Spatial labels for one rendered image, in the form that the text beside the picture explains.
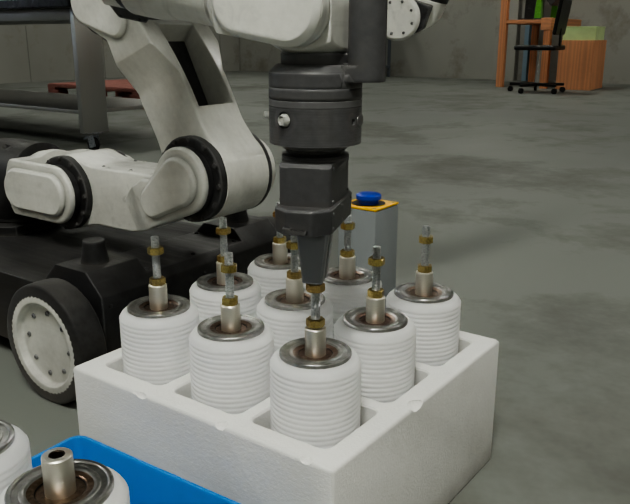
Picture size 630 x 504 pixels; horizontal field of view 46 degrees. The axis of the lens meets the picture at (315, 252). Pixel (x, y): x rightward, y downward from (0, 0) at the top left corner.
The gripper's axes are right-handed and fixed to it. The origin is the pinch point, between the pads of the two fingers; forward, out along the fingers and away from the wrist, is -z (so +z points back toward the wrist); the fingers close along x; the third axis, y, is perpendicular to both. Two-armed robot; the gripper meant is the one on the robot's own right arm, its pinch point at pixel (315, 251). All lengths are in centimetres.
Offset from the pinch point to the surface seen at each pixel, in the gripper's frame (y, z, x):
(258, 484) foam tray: 4.2, -23.1, -6.6
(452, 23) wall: 68, 36, 1034
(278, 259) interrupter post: 13.0, -10.4, 29.5
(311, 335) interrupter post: 0.1, -8.6, -1.1
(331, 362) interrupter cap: -2.3, -10.8, -2.3
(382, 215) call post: 0.1, -6.0, 42.3
